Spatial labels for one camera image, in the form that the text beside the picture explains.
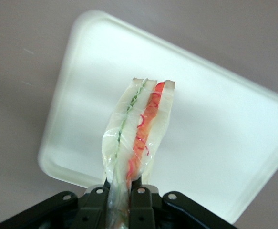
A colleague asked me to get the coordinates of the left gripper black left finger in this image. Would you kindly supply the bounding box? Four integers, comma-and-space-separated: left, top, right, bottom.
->
78, 180, 111, 229

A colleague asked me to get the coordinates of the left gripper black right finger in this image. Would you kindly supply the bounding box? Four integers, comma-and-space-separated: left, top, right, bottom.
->
129, 177, 162, 229

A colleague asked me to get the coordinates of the triangle sandwich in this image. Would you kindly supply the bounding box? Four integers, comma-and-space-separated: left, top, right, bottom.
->
102, 76, 177, 229

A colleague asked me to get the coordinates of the cream plastic tray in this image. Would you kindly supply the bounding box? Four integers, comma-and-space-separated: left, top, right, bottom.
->
37, 9, 278, 225

